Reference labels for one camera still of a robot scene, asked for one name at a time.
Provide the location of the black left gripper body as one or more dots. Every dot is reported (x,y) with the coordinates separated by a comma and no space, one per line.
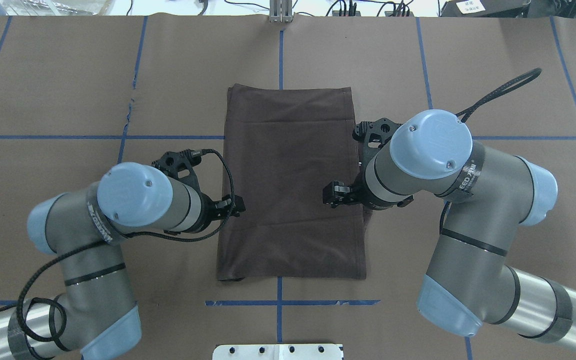
(211,210)

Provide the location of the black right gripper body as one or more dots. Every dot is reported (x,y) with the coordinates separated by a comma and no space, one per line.
(357,196)

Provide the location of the dark brown t-shirt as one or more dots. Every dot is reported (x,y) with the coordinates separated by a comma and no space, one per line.
(283,146)

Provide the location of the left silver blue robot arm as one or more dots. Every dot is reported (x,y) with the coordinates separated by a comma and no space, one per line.
(82,300)

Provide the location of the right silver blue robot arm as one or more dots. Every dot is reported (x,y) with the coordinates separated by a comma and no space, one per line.
(488,195)

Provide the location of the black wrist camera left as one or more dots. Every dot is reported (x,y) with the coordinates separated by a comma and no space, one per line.
(178,162)

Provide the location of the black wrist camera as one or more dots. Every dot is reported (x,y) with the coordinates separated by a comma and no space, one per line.
(373,135)
(178,162)

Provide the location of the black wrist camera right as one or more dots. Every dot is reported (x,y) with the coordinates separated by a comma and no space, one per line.
(373,135)

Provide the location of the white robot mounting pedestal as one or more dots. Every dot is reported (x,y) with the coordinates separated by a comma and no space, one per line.
(290,351)

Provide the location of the aluminium frame post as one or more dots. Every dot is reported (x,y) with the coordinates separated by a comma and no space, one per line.
(281,11)

